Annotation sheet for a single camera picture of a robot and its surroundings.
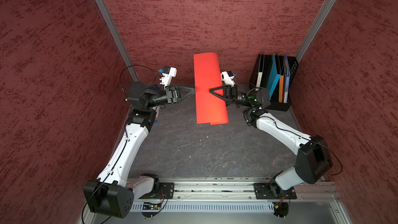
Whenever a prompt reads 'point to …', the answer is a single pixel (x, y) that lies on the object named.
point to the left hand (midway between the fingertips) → (193, 95)
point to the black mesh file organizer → (274, 105)
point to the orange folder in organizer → (281, 88)
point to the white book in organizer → (260, 68)
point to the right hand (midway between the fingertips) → (208, 97)
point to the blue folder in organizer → (286, 75)
